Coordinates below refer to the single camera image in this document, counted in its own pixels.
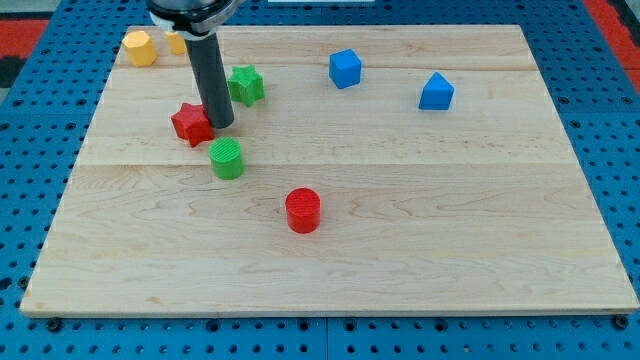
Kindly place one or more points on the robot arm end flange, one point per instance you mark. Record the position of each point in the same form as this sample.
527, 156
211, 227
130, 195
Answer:
193, 19

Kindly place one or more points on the yellow heart block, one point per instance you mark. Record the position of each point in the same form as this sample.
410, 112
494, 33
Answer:
176, 43

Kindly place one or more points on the red cylinder block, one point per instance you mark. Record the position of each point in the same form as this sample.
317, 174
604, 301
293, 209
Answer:
303, 210

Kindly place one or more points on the light wooden board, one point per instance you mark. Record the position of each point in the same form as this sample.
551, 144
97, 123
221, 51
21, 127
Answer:
481, 209

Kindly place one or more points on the green cylinder block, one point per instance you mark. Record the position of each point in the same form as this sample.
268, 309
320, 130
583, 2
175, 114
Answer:
225, 154

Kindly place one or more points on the blue cube block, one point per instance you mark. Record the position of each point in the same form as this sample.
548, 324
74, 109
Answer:
345, 68

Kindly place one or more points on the green star block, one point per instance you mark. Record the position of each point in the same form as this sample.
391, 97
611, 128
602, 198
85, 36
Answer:
246, 85

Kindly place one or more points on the red star block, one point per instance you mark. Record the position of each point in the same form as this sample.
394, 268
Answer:
192, 125

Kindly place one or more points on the blue triangular prism block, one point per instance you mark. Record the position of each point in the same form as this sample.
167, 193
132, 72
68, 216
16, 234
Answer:
437, 93

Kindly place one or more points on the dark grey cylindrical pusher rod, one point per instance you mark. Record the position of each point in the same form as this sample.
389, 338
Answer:
208, 68

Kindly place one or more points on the yellow hexagon block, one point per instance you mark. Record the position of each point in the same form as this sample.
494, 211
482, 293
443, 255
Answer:
139, 48

